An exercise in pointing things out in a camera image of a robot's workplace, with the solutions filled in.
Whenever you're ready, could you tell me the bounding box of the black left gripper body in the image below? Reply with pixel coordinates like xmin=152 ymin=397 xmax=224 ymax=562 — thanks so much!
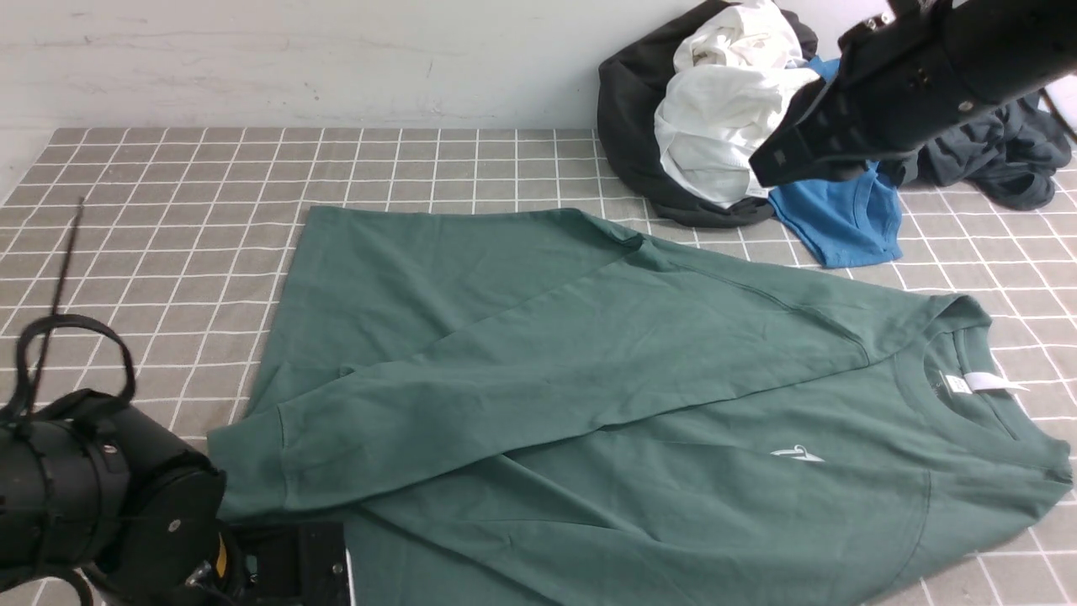
xmin=181 ymin=522 xmax=354 ymax=605

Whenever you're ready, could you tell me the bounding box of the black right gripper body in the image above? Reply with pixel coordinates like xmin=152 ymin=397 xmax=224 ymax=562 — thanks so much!
xmin=750 ymin=1 xmax=1001 ymax=187

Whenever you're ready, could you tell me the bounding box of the green long-sleeve top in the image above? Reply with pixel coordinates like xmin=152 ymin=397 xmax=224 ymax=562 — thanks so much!
xmin=208 ymin=206 xmax=1073 ymax=605

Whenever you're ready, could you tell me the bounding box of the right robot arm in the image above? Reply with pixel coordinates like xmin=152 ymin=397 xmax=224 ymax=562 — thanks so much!
xmin=750 ymin=1 xmax=1076 ymax=187

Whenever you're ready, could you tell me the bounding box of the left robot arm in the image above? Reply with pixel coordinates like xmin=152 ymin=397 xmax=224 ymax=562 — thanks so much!
xmin=1 ymin=314 xmax=355 ymax=605

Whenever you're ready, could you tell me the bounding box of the dark grey crumpled garment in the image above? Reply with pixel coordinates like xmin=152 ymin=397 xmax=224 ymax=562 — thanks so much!
xmin=878 ymin=93 xmax=1072 ymax=211

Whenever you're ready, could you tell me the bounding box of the blue t-shirt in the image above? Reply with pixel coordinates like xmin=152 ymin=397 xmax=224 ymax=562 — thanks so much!
xmin=767 ymin=57 xmax=905 ymax=268

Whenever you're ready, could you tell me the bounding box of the white crumpled garment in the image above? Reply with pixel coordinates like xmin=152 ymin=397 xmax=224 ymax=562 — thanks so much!
xmin=655 ymin=1 xmax=820 ymax=208

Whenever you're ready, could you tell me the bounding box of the black garment under pile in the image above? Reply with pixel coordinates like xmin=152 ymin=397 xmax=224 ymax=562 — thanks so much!
xmin=597 ymin=1 xmax=819 ymax=229

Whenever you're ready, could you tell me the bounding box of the grey checkered tablecloth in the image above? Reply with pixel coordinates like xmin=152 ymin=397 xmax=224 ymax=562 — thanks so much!
xmin=0 ymin=128 xmax=1077 ymax=606

